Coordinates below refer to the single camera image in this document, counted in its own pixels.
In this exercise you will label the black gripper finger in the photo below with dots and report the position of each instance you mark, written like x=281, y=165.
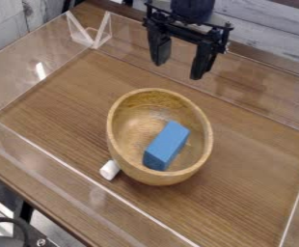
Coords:
x=204, y=60
x=159, y=41

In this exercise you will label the brown wooden bowl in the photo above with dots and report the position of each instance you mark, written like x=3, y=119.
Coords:
x=137, y=118

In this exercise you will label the blue rectangular block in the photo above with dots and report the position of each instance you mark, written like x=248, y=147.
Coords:
x=166, y=146

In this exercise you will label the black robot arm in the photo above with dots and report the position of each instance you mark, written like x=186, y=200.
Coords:
x=190, y=10

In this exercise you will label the green white marker pen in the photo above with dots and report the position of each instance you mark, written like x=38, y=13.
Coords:
x=110, y=170

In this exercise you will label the black table leg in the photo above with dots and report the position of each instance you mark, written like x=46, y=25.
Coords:
x=26, y=211

